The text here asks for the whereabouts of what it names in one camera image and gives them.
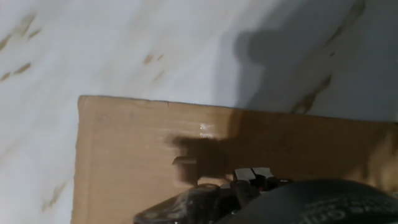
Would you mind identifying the white marble pattern sheet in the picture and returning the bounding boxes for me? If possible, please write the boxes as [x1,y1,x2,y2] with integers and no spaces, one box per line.
[0,0,398,224]

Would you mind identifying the brown cardboard sheet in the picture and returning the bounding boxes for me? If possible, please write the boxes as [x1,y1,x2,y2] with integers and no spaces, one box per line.
[70,95,398,224]

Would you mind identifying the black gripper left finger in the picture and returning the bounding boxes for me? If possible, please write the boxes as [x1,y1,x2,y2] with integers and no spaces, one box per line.
[233,167,262,203]

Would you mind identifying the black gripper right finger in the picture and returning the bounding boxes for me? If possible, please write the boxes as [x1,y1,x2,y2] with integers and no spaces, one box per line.
[252,167,292,189]

